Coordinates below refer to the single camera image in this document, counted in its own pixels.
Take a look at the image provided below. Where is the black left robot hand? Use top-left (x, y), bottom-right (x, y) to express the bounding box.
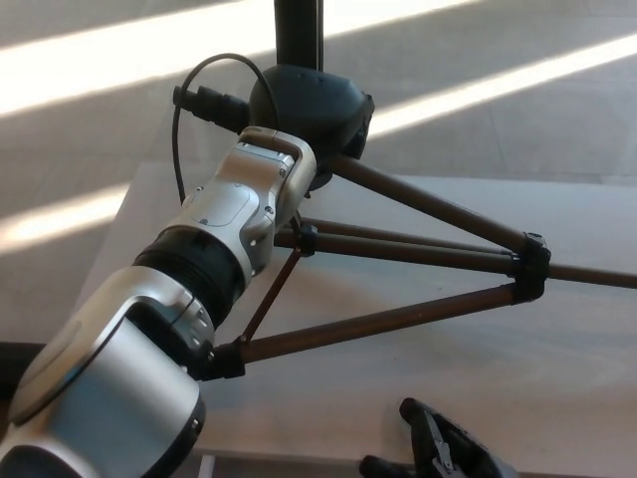
top-left (247, 64), bottom-right (375, 193)

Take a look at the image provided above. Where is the black vertical pole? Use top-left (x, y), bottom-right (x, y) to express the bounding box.
top-left (275, 0), bottom-right (325, 72)

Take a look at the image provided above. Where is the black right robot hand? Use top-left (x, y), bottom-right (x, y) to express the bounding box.
top-left (358, 396), bottom-right (519, 478)

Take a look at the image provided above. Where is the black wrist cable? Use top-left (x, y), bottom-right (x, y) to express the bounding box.
top-left (170, 55), bottom-right (280, 205)

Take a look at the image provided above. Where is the white table leg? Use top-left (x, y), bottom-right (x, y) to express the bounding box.
top-left (197, 442), bottom-right (216, 478)

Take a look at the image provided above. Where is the brown and black tripod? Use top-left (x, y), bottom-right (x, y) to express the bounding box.
top-left (171, 84), bottom-right (637, 382)

